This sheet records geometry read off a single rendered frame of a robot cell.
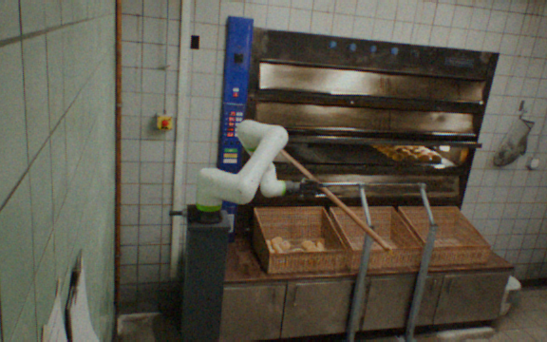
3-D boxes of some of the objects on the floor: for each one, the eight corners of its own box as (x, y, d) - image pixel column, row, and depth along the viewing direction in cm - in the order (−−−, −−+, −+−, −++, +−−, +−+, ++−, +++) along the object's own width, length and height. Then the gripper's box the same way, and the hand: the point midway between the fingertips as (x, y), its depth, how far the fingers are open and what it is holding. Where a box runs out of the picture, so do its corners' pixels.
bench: (181, 311, 352) (185, 241, 334) (453, 292, 422) (467, 234, 405) (189, 362, 301) (194, 283, 283) (497, 332, 371) (516, 266, 354)
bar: (242, 334, 333) (258, 180, 298) (399, 320, 370) (429, 181, 335) (252, 365, 304) (271, 198, 269) (421, 347, 341) (456, 198, 306)
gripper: (291, 174, 284) (327, 174, 291) (288, 198, 289) (323, 198, 296) (295, 178, 277) (331, 178, 284) (292, 202, 282) (328, 202, 289)
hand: (322, 188), depth 289 cm, fingers closed on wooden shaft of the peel, 3 cm apart
